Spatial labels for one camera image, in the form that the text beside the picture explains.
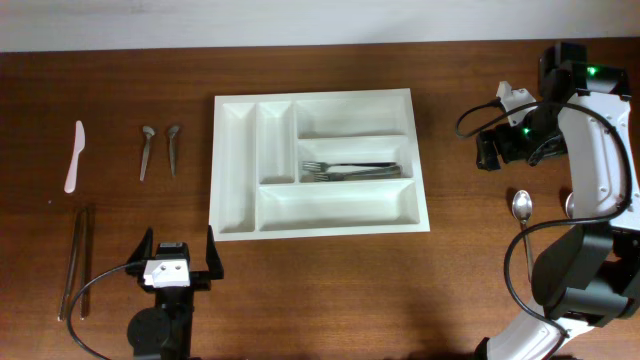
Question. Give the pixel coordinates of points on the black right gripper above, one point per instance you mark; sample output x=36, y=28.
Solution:
x=486, y=151

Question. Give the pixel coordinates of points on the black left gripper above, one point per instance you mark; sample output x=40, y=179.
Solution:
x=198, y=276

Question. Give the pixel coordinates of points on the metal spoon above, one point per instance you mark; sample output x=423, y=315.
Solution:
x=569, y=206
x=522, y=210

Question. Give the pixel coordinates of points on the metal fork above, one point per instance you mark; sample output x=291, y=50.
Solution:
x=312, y=177
x=314, y=166
x=377, y=171

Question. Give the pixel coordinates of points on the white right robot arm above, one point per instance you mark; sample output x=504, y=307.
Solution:
x=590, y=275

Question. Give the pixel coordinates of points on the metal chopstick left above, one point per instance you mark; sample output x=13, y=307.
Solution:
x=71, y=268

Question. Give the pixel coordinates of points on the pink plastic knife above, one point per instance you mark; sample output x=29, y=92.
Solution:
x=79, y=145

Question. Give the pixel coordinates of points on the white cutlery tray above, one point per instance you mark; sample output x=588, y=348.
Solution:
x=260, y=141

